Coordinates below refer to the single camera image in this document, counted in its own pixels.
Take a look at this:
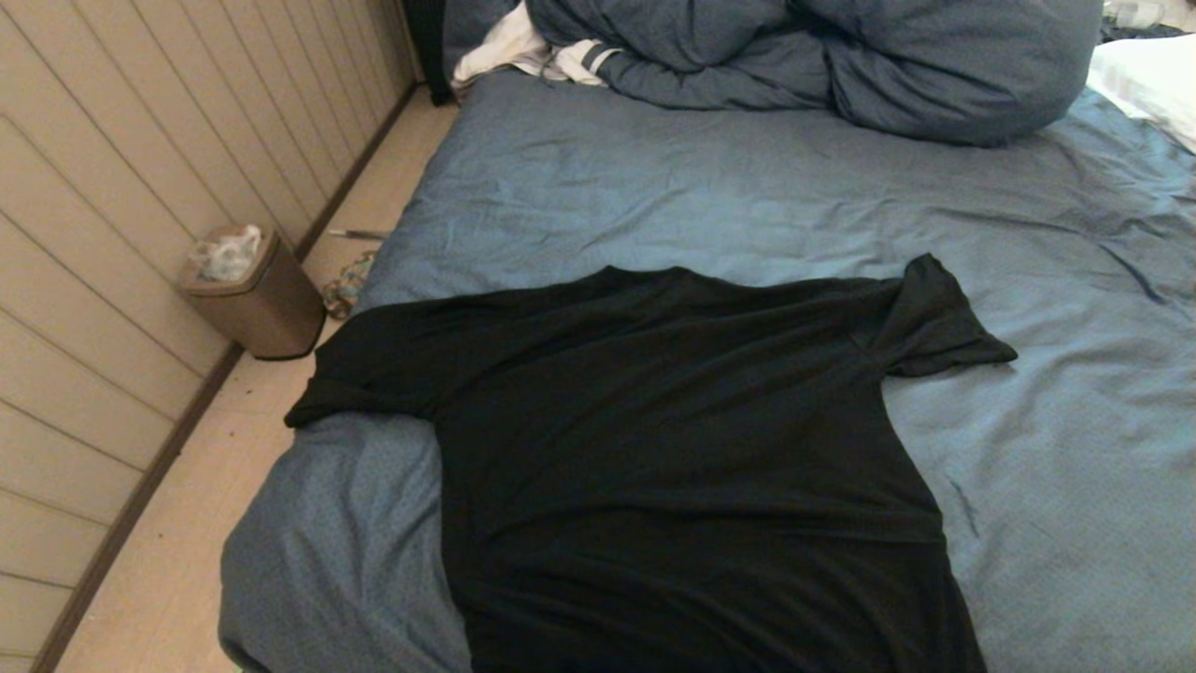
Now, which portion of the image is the black printed t-shirt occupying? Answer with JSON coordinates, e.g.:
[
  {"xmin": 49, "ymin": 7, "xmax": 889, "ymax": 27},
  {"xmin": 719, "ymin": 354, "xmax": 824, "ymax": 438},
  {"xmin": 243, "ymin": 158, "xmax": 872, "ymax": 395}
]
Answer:
[{"xmin": 285, "ymin": 254, "xmax": 1019, "ymax": 673}]

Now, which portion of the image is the blue bed sheet mattress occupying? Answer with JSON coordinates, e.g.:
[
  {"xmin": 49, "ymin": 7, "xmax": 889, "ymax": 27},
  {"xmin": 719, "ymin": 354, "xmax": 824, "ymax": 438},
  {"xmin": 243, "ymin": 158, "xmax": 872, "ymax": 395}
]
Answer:
[{"xmin": 217, "ymin": 65, "xmax": 1196, "ymax": 673}]

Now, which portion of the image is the multicolour patterned cloth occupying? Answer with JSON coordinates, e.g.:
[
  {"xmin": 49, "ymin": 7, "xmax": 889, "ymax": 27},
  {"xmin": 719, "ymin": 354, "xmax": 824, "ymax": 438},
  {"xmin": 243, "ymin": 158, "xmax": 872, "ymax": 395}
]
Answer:
[{"xmin": 320, "ymin": 248, "xmax": 377, "ymax": 319}]

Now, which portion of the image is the white striped garment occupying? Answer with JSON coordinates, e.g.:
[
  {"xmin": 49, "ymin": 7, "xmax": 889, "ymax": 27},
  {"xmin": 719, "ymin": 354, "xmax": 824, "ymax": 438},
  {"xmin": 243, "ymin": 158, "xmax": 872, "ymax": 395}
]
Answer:
[{"xmin": 451, "ymin": 0, "xmax": 622, "ymax": 88}]

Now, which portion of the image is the brown trash bin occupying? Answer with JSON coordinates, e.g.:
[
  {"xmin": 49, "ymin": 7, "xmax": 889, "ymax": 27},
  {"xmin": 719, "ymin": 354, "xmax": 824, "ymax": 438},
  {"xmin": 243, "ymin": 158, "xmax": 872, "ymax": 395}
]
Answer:
[{"xmin": 178, "ymin": 224, "xmax": 326, "ymax": 361}]

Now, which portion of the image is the blue crumpled duvet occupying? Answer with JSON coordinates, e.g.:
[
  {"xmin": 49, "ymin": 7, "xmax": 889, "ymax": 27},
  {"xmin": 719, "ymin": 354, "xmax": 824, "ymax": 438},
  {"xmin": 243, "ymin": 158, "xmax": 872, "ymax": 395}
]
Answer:
[{"xmin": 444, "ymin": 0, "xmax": 1106, "ymax": 146}]

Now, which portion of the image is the white pillow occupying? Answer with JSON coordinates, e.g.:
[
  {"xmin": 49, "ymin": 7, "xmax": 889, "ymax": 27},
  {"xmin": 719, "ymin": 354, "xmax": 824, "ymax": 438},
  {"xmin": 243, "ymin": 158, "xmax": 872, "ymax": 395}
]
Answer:
[{"xmin": 1089, "ymin": 33, "xmax": 1196, "ymax": 152}]

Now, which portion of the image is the black bed headboard post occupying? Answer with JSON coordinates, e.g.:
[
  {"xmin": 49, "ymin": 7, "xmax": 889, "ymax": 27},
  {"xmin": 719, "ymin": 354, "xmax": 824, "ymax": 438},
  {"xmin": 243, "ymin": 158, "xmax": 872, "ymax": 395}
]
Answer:
[{"xmin": 402, "ymin": 0, "xmax": 456, "ymax": 104}]

